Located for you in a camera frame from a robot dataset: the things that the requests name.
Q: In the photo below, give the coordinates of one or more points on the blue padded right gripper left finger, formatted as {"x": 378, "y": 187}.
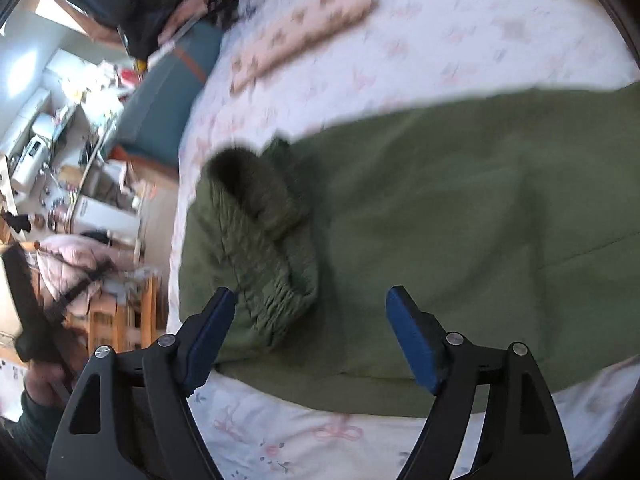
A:
{"x": 128, "y": 416}

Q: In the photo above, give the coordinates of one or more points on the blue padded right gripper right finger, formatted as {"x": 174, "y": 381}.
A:
{"x": 522, "y": 436}

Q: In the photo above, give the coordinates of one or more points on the olive green pants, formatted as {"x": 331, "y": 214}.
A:
{"x": 512, "y": 217}

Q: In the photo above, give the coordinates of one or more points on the dark green sleeve forearm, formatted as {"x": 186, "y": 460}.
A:
{"x": 35, "y": 431}

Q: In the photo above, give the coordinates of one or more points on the person's left hand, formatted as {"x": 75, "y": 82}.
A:
{"x": 48, "y": 385}

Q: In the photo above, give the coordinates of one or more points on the wooden chair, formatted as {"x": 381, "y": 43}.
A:
{"x": 123, "y": 317}

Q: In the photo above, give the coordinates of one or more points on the white rice cooker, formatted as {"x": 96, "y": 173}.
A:
{"x": 35, "y": 155}

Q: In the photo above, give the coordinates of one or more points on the black hanging clothes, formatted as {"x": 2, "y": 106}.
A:
{"x": 138, "y": 23}

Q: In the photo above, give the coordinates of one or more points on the white floral bed sheet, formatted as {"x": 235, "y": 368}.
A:
{"x": 408, "y": 52}

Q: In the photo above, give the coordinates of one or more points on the pink bear print pillow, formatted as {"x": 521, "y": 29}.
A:
{"x": 304, "y": 27}

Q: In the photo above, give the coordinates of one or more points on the teal bed side rail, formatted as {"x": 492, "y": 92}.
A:
{"x": 152, "y": 122}

